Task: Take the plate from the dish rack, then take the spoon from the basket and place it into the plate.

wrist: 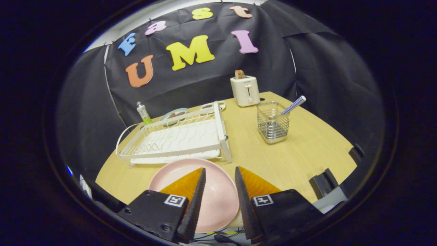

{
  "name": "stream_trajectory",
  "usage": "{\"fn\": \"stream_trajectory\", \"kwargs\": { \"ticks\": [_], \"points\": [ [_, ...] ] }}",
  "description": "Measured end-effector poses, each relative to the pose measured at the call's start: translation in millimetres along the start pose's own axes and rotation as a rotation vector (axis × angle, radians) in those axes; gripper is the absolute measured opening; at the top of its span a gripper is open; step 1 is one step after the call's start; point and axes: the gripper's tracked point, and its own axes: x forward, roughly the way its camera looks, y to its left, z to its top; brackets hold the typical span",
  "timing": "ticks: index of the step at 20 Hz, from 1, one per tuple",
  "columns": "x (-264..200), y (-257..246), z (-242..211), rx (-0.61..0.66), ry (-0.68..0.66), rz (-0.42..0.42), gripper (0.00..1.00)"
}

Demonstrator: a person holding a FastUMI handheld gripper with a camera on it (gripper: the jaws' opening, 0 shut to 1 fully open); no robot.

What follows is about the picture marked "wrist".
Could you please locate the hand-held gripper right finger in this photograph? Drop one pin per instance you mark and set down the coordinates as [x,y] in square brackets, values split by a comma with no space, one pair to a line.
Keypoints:
[244,208]

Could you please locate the pale green plate with food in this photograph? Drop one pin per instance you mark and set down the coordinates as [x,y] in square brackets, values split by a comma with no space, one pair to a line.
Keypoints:
[174,113]

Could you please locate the white dish rack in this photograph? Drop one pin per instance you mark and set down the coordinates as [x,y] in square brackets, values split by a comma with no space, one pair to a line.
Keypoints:
[184,136]

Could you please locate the cream toaster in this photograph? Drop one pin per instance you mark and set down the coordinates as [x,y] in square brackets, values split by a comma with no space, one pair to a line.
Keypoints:
[245,90]

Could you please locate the pink plate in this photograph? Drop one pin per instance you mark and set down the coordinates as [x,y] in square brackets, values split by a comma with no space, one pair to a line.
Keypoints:
[220,194]

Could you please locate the brown bread slice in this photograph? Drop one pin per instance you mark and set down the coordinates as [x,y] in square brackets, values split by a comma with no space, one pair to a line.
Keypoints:
[239,74]

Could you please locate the green dish soap bottle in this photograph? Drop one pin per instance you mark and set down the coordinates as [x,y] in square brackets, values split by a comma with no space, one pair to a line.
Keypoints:
[144,114]

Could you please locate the black backdrop cloth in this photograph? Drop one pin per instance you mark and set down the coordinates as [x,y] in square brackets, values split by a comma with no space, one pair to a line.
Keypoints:
[205,82]

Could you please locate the white divided snack tray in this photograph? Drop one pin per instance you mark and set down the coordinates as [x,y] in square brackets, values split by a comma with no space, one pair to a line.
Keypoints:
[208,107]

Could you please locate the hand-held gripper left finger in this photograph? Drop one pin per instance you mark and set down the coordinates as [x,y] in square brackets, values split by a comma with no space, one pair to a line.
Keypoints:
[193,212]

